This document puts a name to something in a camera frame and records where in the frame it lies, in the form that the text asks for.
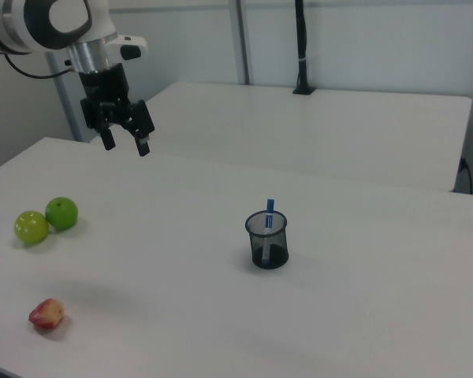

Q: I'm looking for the yellow-green apple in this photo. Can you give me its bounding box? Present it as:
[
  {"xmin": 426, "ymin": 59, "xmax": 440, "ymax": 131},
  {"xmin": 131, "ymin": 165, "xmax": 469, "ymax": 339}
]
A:
[{"xmin": 14, "ymin": 210, "xmax": 50, "ymax": 244}]

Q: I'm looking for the black mesh pen cup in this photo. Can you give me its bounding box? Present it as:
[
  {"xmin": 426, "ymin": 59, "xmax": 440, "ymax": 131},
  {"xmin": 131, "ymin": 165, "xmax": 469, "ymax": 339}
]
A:
[{"xmin": 244, "ymin": 210, "xmax": 290, "ymax": 271}]

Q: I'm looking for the blue and white marker pen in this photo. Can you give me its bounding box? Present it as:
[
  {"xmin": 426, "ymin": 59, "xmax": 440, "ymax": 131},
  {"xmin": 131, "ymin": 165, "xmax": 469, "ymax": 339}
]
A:
[{"xmin": 261, "ymin": 198, "xmax": 277, "ymax": 265}]

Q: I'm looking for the grey partition post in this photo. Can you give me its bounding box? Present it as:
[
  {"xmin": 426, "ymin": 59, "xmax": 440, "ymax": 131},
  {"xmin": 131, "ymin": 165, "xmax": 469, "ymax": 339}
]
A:
[
  {"xmin": 45, "ymin": 50, "xmax": 92, "ymax": 143},
  {"xmin": 228, "ymin": 0, "xmax": 250, "ymax": 86}
]

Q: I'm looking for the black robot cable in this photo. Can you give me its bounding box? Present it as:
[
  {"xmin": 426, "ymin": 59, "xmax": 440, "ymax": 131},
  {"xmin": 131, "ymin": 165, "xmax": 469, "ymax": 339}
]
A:
[{"xmin": 2, "ymin": 50, "xmax": 74, "ymax": 79}]

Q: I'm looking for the dark green apple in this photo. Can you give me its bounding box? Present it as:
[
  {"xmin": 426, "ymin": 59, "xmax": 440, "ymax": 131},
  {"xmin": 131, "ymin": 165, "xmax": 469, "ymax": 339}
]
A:
[{"xmin": 44, "ymin": 196, "xmax": 80, "ymax": 232}]

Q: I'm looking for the white side table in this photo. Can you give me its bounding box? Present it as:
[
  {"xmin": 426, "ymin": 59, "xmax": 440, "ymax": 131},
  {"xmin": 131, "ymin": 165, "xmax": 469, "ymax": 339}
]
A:
[{"xmin": 89, "ymin": 80, "xmax": 473, "ymax": 195}]

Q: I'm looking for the black wall cable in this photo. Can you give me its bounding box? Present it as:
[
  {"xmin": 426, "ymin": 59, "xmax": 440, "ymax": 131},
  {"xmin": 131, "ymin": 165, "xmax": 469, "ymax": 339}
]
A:
[{"xmin": 458, "ymin": 156, "xmax": 473, "ymax": 195}]

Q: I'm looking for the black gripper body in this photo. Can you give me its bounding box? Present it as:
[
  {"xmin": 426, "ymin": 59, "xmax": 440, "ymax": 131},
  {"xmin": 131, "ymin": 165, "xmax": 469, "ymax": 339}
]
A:
[{"xmin": 78, "ymin": 62, "xmax": 157, "ymax": 137}]

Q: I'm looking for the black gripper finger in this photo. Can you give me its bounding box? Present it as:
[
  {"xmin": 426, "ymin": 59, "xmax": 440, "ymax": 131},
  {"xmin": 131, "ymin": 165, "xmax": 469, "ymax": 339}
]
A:
[
  {"xmin": 131, "ymin": 126, "xmax": 151, "ymax": 158},
  {"xmin": 100, "ymin": 128, "xmax": 117, "ymax": 151}
]

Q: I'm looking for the black camera stand pole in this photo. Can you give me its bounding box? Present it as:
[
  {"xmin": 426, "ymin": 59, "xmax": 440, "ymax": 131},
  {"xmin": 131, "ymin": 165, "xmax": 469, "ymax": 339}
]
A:
[{"xmin": 291, "ymin": 0, "xmax": 316, "ymax": 96}]

